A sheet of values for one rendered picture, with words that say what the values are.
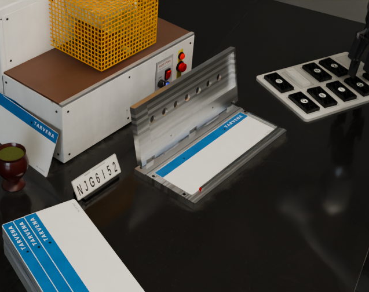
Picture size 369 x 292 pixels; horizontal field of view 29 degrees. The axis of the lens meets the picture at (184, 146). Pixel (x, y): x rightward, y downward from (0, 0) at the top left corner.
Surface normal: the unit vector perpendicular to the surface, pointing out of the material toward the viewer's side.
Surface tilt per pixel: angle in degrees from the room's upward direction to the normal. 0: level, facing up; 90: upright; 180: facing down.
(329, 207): 0
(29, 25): 90
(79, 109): 90
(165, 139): 79
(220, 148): 0
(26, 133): 69
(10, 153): 0
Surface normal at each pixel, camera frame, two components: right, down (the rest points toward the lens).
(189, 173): 0.07, -0.79
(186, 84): 0.78, 0.26
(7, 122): -0.61, 0.10
